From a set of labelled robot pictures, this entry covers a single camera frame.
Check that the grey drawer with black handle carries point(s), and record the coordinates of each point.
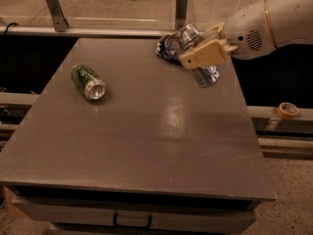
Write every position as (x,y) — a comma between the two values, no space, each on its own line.
(96,218)

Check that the crumpled blue chip bag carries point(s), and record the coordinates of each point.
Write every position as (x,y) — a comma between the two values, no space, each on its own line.
(166,50)

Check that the green soda can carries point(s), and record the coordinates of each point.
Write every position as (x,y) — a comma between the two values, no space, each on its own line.
(89,84)

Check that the metal rail bracket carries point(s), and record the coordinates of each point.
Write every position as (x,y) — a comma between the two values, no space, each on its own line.
(59,21)
(180,13)

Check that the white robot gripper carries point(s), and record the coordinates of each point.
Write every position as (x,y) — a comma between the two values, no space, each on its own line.
(247,29)

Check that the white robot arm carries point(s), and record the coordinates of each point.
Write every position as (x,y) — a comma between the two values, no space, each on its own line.
(291,22)

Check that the orange tape roll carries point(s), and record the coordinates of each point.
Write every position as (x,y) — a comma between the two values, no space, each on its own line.
(288,110)

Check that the left metal rail bracket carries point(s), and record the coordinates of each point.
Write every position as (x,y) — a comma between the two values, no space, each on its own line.
(59,21)

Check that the middle metal rail bracket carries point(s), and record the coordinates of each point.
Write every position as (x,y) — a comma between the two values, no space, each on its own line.
(180,13)

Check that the crushed silver redbull can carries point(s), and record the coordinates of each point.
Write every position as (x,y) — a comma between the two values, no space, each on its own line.
(197,55)

